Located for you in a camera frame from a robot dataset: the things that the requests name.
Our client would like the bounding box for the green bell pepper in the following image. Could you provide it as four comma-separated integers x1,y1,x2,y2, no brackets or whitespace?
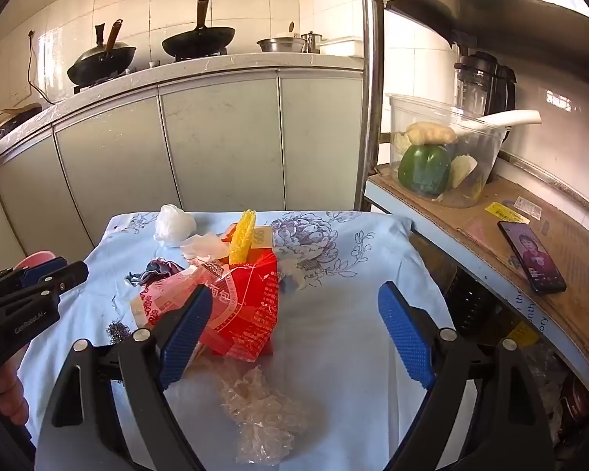
397,142,453,196

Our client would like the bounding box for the blue floral tablecloth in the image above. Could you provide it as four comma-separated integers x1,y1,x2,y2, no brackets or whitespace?
17,211,465,471

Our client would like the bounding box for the black smartphone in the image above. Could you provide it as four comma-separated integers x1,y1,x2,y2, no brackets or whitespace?
497,220,568,296

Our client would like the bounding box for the black wok with wooden handle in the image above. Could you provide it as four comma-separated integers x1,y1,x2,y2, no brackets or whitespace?
67,18,137,87

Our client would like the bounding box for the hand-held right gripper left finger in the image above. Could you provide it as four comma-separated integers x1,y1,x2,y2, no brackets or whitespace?
44,285,215,471

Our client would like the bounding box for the person's left hand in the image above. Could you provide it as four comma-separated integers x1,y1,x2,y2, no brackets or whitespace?
0,357,31,427

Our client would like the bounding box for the pink plastic bucket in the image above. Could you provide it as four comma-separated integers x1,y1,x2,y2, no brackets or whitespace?
14,250,56,269

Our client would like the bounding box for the cabbage piece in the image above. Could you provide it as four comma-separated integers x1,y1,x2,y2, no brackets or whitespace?
450,154,478,190

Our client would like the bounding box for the white tissue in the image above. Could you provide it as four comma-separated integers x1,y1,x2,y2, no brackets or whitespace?
181,233,231,263

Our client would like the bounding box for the black crate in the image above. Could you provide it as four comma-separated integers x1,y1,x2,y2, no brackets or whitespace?
441,255,502,340

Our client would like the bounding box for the black wok with brown handle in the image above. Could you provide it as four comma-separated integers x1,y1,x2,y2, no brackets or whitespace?
161,0,237,60

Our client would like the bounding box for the ginger root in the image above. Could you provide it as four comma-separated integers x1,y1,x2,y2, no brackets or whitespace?
405,121,457,146

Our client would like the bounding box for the printed wrapper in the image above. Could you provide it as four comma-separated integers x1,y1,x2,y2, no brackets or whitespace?
124,258,185,288

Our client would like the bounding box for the black power cable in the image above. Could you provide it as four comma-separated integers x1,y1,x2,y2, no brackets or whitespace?
27,30,55,105

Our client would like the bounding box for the white stone countertop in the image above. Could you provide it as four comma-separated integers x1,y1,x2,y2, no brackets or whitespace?
0,52,364,159

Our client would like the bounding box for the grey kitchen cabinet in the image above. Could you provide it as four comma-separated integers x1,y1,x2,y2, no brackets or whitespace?
0,66,364,278

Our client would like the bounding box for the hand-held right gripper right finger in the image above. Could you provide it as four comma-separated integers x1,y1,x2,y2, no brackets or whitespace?
377,281,554,471

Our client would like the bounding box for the metal shelf rack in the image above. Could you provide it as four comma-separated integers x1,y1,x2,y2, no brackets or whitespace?
356,0,589,403

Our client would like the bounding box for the steel bowl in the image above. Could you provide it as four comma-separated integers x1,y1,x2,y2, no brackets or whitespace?
256,36,308,54

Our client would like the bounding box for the white ladle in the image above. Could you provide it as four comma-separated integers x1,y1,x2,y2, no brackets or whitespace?
450,109,542,139

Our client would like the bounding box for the silver mesh scouring cloth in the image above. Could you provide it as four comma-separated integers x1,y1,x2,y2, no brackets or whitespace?
106,321,135,345

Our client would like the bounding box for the yellow foam net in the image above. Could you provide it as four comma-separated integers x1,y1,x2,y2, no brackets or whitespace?
228,209,258,267

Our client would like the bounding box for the white plastic bag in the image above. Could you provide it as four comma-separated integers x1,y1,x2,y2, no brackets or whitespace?
154,204,198,247

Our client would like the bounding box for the clear plastic container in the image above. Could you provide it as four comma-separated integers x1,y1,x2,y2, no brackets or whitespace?
389,93,514,208

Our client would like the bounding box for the white plastic container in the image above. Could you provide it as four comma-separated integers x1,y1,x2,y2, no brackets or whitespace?
318,35,363,58

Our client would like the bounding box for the red printed plastic bag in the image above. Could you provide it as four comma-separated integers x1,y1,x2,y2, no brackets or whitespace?
135,248,282,364

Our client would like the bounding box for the dark bag with tan handles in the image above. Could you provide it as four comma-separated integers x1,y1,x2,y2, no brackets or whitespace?
0,102,43,146

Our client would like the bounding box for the clear plastic wrap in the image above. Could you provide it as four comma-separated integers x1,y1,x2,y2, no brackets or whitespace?
211,360,308,467

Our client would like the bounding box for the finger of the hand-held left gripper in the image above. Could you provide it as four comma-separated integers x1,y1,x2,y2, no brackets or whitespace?
0,257,68,301
0,260,90,311

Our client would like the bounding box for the brown cardboard sheet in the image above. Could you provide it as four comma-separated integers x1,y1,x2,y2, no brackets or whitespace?
372,164,589,370

